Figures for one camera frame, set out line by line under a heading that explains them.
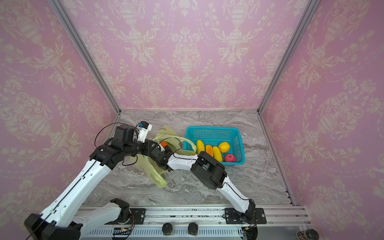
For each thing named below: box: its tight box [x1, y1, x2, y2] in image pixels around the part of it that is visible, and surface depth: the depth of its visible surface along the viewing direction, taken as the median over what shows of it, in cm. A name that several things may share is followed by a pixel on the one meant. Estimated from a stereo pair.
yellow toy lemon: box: [218, 142, 230, 153], surface depth 96 cm
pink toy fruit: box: [224, 154, 237, 163], surface depth 91 cm
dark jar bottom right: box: [296, 228, 320, 240], surface depth 63 cm
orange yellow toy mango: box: [205, 145, 213, 157], surface depth 96 cm
